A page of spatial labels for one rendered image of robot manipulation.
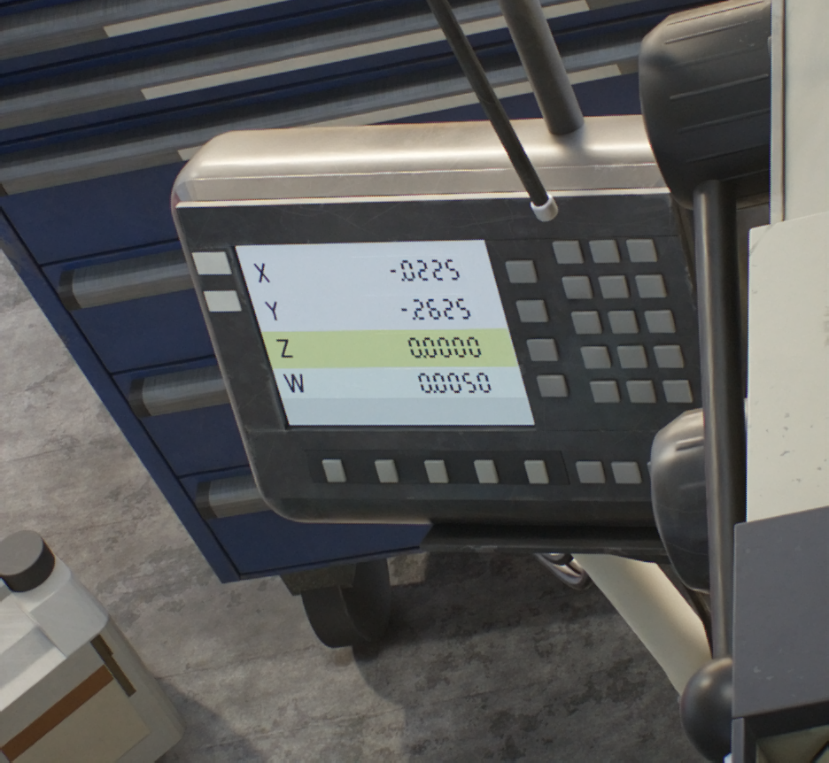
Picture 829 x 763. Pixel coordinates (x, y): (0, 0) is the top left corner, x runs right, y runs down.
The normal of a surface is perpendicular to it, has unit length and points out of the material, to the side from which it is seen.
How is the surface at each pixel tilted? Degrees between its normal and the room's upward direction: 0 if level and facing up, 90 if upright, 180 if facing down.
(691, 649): 51
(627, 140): 14
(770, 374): 0
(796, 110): 45
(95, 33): 90
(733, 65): 26
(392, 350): 70
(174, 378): 0
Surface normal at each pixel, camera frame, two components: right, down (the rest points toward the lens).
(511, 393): -0.40, 0.50
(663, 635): -0.19, 0.16
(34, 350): -0.36, -0.65
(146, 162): -0.11, 0.75
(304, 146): -0.25, -0.86
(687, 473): -0.36, -0.34
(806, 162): -0.92, -0.31
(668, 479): -0.72, -0.22
